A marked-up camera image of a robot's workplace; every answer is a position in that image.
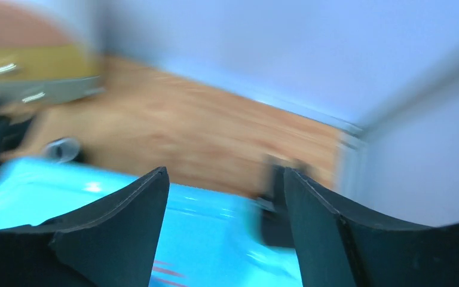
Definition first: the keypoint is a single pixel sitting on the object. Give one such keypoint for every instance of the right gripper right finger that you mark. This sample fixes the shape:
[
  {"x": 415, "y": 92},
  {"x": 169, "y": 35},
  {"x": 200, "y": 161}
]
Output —
[{"x": 340, "y": 242}]

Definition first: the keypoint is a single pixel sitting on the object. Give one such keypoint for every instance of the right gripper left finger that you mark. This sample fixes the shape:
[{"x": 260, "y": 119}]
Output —
[{"x": 109, "y": 242}]

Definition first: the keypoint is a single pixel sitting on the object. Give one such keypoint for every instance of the round pastel drawer cabinet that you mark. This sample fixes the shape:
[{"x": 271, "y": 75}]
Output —
[{"x": 50, "y": 51}]

